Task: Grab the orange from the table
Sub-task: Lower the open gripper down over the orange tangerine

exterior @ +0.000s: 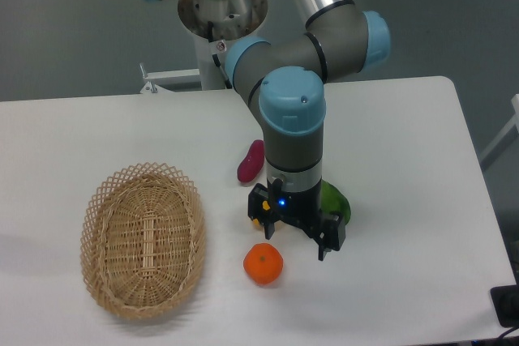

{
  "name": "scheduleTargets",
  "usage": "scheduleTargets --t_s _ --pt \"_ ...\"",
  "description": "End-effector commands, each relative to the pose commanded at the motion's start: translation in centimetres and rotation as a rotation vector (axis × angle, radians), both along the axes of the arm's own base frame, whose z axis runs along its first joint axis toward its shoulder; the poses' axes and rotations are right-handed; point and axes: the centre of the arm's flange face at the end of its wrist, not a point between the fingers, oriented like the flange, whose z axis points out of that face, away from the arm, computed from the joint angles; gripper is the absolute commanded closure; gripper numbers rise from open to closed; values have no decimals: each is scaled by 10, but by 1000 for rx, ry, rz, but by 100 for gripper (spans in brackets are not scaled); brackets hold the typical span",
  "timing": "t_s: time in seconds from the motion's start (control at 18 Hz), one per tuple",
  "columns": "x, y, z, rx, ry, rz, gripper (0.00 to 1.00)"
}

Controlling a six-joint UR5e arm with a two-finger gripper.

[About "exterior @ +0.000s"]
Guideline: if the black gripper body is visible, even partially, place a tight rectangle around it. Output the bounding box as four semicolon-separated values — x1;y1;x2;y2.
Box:
265;178;324;240

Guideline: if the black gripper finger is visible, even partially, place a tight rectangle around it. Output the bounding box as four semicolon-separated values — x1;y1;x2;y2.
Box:
247;184;275;240
317;212;346;261

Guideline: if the orange fruit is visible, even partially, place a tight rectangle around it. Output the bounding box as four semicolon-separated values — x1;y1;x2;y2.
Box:
242;243;284;285

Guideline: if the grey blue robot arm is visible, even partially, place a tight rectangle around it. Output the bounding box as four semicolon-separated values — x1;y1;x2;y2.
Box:
178;0;391;257

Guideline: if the green leafy vegetable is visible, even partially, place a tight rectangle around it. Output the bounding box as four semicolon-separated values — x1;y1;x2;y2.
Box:
320;180;351;224

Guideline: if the purple sweet potato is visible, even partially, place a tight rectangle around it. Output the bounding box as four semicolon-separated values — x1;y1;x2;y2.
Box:
237;139;264;184

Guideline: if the woven wicker basket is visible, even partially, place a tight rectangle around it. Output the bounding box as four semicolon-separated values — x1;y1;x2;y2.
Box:
80;162;206;320

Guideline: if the black device at table edge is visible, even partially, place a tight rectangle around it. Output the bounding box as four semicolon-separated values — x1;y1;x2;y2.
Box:
490;284;518;327

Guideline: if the black cable on pedestal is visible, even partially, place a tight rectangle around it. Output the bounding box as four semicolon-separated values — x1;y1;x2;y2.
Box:
206;20;234;90

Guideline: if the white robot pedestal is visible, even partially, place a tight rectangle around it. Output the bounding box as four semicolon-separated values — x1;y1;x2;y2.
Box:
139;0;268;93

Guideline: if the white frame at right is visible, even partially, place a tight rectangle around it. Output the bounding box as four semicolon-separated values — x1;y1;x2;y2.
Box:
478;94;518;172

